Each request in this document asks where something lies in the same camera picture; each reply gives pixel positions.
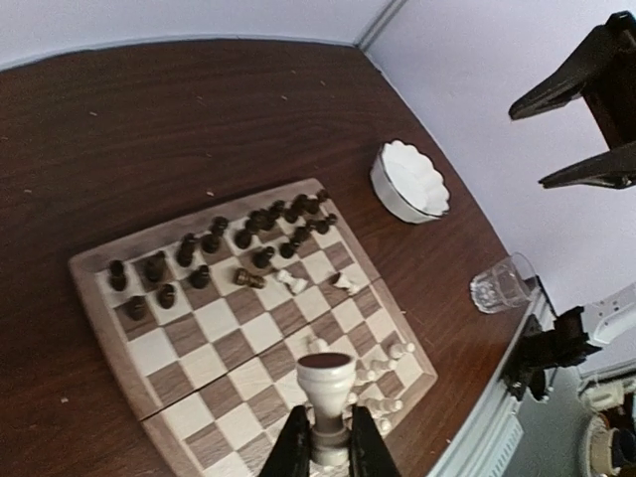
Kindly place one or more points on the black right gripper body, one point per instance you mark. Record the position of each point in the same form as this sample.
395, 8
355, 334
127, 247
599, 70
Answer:
611, 97

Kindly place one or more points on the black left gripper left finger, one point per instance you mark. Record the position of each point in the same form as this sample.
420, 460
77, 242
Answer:
290, 455

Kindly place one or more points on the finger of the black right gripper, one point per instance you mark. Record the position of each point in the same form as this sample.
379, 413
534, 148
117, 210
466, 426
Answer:
585, 64
614, 169

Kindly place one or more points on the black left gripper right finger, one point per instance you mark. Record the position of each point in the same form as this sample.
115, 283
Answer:
368, 453

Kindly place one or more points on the white knight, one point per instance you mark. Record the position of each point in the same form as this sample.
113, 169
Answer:
317, 345

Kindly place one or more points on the wooden chess board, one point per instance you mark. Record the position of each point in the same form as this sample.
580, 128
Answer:
208, 366

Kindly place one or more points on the clear plastic cup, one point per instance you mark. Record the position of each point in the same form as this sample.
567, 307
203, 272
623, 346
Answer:
508, 284

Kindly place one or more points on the white pawn lying right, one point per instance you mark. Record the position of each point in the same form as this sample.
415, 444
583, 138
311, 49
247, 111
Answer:
343, 282

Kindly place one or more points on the white pawn lying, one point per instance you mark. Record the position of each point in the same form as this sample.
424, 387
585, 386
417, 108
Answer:
295, 285
343, 282

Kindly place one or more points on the white pawn lying centre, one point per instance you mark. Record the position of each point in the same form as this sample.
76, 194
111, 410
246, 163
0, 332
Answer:
295, 285

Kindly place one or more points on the fallen dark pawn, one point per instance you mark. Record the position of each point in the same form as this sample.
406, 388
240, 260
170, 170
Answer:
243, 277

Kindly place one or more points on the white scalloped bowl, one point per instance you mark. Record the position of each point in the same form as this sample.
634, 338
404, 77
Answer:
408, 185

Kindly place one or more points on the aluminium front rail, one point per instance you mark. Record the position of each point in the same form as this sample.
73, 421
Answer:
489, 437

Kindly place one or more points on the right aluminium corner post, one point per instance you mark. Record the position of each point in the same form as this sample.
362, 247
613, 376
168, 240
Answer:
377, 25

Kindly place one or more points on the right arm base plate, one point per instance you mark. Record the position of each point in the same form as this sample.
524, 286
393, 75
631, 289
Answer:
563, 346

